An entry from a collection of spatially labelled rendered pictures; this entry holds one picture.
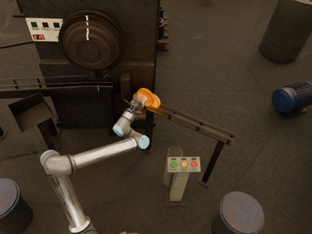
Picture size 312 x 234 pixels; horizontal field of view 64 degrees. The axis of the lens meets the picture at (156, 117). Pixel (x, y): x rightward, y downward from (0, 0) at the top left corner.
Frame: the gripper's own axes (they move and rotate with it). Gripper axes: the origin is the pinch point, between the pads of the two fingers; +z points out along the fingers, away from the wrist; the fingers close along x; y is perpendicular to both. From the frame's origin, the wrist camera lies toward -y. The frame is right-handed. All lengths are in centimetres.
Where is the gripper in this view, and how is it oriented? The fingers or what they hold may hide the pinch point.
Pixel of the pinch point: (145, 95)
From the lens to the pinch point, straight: 194.1
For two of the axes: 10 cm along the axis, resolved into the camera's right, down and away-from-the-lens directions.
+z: 5.4, -7.7, 3.4
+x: -8.4, -4.4, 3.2
